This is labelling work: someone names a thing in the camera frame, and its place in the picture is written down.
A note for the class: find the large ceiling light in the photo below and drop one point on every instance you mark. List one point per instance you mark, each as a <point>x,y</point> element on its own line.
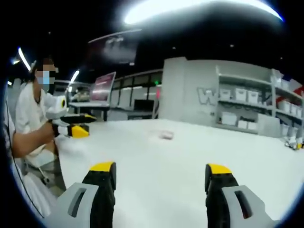
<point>202,9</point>

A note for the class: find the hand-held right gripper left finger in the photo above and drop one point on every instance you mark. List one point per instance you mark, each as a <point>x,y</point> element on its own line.
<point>78,202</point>

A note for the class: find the grey cabinet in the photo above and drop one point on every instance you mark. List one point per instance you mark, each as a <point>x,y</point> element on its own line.
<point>268,125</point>

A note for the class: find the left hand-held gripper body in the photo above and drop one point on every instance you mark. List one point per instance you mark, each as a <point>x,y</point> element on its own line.
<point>55,107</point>

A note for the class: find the small yellow black device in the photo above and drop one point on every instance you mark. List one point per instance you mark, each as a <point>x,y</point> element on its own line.
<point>294,144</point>

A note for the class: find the grey shelf unit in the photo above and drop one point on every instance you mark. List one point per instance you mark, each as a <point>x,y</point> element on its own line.
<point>273,104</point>

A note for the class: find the row of white storage bins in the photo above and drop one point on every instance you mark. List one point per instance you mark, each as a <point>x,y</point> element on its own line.
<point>247,95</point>

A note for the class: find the person's white clothing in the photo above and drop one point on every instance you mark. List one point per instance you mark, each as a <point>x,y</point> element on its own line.
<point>31,194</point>

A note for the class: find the grey work table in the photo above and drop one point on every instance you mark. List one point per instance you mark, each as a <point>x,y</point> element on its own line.
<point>89,105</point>

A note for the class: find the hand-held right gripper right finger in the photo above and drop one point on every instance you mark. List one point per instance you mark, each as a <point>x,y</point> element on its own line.
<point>240,204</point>

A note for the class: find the ceiling light strip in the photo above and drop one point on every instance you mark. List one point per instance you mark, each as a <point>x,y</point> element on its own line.
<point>24,59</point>
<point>74,76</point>

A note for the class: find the hanging dark screen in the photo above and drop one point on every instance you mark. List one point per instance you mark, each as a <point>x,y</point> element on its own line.
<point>114,47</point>

